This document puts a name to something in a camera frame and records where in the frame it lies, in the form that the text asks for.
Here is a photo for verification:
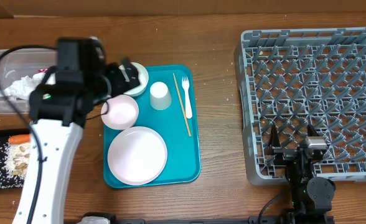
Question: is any white napkin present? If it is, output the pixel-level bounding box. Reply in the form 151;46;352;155
0;72;45;100

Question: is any white bowl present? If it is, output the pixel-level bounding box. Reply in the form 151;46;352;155
124;62;149;97

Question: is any pile of peanuts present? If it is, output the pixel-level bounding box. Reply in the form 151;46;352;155
12;143;30;175

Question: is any white plastic fork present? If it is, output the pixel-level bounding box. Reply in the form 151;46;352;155
182;77;193;119

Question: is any teal plastic serving tray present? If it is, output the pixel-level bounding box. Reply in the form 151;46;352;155
135;65;201;186

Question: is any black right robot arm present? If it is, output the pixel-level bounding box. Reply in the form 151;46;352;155
266;124;336;223

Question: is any white paper cup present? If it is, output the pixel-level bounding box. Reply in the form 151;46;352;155
150;82;172;110

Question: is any pile of white rice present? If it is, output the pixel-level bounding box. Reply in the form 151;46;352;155
4;142;31;179

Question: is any clear plastic waste bin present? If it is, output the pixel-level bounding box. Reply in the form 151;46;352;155
0;49;57;114

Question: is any wooden chopstick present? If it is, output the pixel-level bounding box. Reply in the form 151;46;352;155
173;73;192;137

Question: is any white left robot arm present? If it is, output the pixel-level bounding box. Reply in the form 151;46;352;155
13;60;146;223

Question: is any grey plastic dish rack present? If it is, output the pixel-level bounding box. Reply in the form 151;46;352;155
234;27;366;185

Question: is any pink bowl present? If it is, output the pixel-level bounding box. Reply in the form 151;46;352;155
101;95;139;130

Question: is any red snack wrapper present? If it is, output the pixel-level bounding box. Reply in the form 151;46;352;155
39;68;48;73

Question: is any orange carrot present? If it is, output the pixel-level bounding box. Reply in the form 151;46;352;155
8;134;31;144

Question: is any large pink plate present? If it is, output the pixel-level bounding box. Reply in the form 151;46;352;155
107;126;168;185

